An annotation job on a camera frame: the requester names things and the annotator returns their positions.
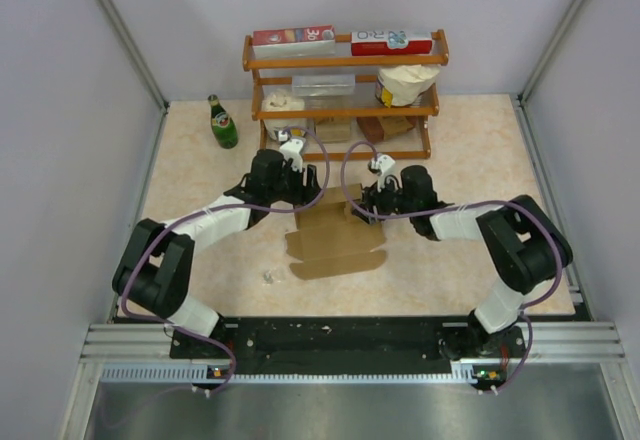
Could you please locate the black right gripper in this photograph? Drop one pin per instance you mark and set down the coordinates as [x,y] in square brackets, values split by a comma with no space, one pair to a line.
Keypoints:
[371,197]

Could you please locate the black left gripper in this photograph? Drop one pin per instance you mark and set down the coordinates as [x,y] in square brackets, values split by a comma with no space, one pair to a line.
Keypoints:
[304,195]

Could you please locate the brown cardboard box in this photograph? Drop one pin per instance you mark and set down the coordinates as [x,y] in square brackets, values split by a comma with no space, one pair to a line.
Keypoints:
[330,240]

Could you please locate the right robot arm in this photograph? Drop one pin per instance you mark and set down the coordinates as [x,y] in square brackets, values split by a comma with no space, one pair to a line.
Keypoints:
[526,248]

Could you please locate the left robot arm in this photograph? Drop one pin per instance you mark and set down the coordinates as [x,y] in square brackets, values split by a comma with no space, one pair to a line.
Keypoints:
[155,269]

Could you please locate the red foil wrap box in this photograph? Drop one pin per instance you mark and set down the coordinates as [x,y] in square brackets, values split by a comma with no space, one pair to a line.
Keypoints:
[294,42]

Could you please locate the red white carton box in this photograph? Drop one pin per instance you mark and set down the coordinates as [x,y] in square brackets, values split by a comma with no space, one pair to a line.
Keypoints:
[390,42]

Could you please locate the tan sponge block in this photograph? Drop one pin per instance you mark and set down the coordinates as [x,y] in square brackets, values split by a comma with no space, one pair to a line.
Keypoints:
[333,129]

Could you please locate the brown scouring pad pack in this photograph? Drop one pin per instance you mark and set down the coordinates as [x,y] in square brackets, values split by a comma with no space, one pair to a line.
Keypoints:
[379,129]

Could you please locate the orange wooden shelf rack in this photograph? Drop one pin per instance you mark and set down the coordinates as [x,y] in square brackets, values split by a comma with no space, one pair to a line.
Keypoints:
[341,97]

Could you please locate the green glass bottle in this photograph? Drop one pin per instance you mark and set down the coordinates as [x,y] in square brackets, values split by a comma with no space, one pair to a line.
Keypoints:
[222,124]

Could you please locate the clear plastic container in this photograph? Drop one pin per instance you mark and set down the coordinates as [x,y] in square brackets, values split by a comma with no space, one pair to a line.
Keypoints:
[323,85]

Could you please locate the white bag upper shelf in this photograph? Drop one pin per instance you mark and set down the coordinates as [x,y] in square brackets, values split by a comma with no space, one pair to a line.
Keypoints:
[401,86]

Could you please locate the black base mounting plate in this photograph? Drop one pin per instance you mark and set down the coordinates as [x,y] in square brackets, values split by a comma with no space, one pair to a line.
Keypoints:
[338,345]

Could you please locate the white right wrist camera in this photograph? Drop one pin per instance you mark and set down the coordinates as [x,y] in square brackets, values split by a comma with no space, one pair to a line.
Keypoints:
[383,167]

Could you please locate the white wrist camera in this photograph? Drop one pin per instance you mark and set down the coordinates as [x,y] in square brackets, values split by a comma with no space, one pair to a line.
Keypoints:
[383,167]
[292,148]

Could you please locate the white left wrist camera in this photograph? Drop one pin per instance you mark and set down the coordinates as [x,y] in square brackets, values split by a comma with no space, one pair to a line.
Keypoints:
[292,148]

